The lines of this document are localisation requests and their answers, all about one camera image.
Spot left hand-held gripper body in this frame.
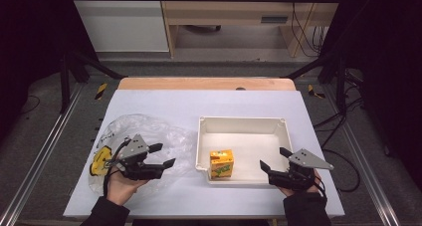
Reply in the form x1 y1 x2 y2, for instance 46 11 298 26
115 133 165 181

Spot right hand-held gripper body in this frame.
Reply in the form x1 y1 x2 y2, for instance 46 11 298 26
268 148 334 191

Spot clear plastic bag yellow print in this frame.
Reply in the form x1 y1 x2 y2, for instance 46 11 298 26
88 113 199 196

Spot white plastic tray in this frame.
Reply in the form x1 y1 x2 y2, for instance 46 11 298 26
194 115 296 186

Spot yellow juice box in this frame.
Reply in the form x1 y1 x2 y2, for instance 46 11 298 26
208 148 235 181

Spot person's right hand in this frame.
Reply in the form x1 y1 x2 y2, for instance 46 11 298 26
277 169 323 198

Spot person's left hand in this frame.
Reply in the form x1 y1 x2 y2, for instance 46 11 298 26
105 167 149 206

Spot yellow black striped tape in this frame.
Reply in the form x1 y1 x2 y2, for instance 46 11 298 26
307 84 326 100
95 83 108 101

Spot white table mat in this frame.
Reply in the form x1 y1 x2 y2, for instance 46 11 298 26
63 89 345 219

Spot wooden table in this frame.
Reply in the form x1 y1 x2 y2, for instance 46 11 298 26
117 77 297 92

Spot black metal stand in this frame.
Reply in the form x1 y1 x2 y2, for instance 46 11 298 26
59 50 125 114
284 53 348 114

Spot white cabinet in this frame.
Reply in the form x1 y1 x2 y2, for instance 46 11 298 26
68 0 170 53

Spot light wooden desk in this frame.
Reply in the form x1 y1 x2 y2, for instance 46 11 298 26
158 0 344 59

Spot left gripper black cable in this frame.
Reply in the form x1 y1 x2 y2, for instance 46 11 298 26
103 137 132 198

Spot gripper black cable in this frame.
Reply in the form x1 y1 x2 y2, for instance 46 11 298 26
313 148 361 200
103 137 132 198

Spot black floor cables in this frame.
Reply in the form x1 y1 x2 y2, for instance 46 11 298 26
313 70 365 148

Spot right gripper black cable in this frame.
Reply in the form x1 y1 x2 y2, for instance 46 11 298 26
313 148 361 200

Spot aluminium rail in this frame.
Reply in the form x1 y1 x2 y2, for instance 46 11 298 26
321 83 401 226
0 83 86 226

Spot thin black floor cable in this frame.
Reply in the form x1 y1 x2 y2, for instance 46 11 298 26
18 95 42 116

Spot black hanging cables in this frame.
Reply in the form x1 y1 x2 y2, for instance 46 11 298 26
289 0 327 58

